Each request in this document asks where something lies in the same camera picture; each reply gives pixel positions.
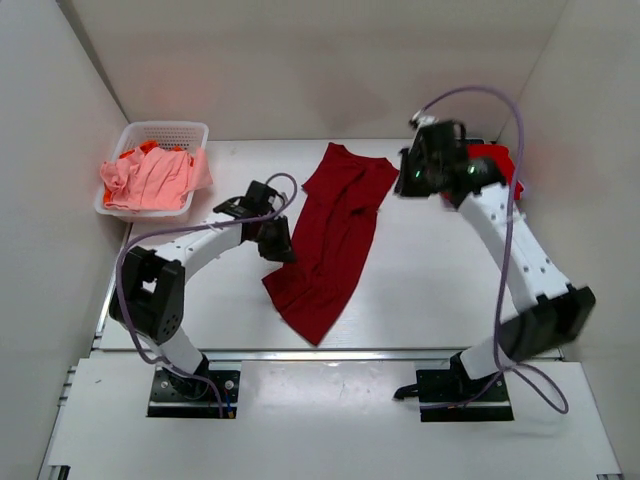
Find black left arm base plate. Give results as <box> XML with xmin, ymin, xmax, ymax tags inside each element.
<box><xmin>147</xmin><ymin>362</ymin><xmax>241</xmax><ymax>420</ymax></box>

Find dark red t-shirt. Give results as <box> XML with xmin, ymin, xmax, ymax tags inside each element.
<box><xmin>263</xmin><ymin>143</ymin><xmax>398</xmax><ymax>346</ymax></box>

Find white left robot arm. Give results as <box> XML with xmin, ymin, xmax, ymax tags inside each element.
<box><xmin>109</xmin><ymin>181</ymin><xmax>296</xmax><ymax>399</ymax></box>

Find aluminium front rail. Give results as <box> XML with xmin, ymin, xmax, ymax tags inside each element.
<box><xmin>89</xmin><ymin>344</ymin><xmax>564</xmax><ymax>364</ymax></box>

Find bright red folded t-shirt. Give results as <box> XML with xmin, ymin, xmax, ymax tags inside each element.
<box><xmin>440</xmin><ymin>143</ymin><xmax>515</xmax><ymax>208</ymax></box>

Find orange t-shirt in basket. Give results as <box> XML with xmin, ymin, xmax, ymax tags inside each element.
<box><xmin>102</xmin><ymin>141</ymin><xmax>185</xmax><ymax>210</ymax></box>

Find white perforated plastic basket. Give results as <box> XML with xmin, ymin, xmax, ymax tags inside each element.
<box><xmin>94</xmin><ymin>121</ymin><xmax>213</xmax><ymax>223</ymax></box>

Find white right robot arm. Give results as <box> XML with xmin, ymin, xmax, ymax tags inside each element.
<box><xmin>394</xmin><ymin>116</ymin><xmax>596</xmax><ymax>381</ymax></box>

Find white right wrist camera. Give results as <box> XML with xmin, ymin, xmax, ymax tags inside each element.
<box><xmin>409</xmin><ymin>112</ymin><xmax>438</xmax><ymax>130</ymax></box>

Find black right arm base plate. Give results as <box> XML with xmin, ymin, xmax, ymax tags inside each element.
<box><xmin>393</xmin><ymin>369</ymin><xmax>514</xmax><ymax>423</ymax></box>

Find pink crumpled t-shirt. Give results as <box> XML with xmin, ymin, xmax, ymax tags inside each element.
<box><xmin>99</xmin><ymin>146</ymin><xmax>215</xmax><ymax>213</ymax></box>

